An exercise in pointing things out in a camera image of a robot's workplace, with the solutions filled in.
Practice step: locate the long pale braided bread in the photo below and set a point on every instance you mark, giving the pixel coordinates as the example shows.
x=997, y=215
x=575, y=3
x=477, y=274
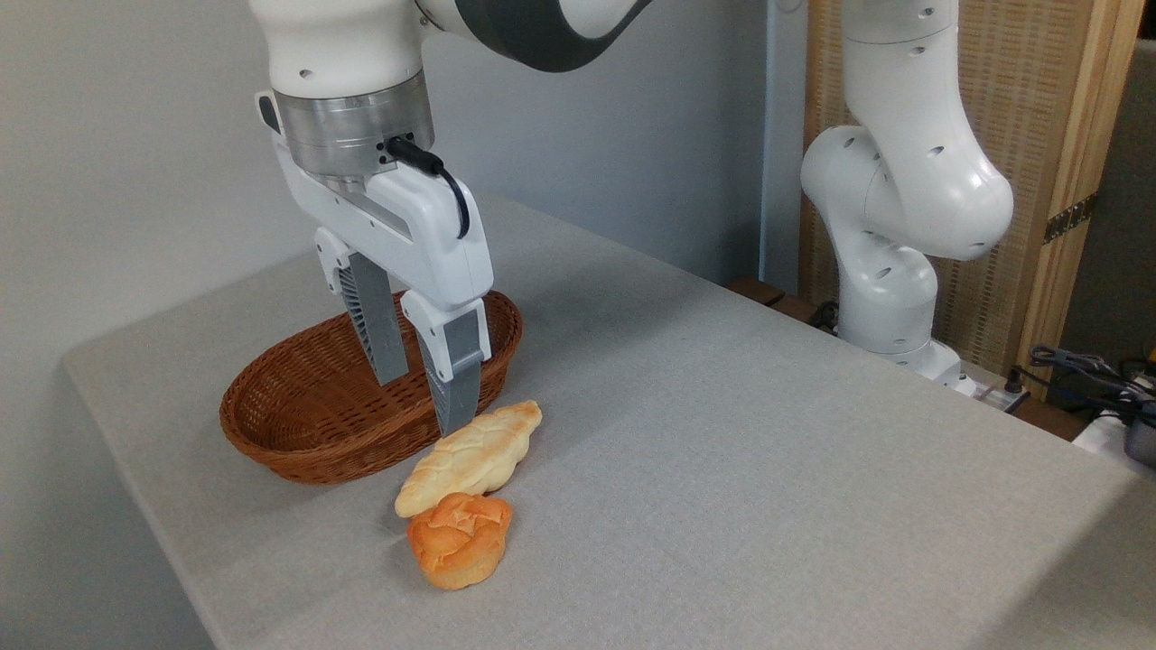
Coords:
x=474, y=456

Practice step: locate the round orange bread roll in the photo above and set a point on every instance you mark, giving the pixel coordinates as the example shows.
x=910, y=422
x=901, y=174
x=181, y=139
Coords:
x=461, y=542

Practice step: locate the brown wicker basket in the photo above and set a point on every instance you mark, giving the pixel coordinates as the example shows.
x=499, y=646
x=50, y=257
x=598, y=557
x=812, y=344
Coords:
x=271, y=442

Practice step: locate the wooden rattan folding screen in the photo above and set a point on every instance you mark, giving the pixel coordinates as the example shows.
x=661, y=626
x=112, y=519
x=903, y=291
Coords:
x=1020, y=90

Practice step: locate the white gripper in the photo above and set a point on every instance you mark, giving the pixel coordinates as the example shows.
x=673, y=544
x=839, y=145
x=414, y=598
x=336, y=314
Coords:
x=420, y=239

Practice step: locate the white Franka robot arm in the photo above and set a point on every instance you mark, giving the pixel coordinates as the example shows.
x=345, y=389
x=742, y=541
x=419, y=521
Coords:
x=903, y=181

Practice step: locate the grey box device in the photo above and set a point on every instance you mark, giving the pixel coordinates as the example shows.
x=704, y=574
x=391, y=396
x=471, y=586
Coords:
x=1142, y=438

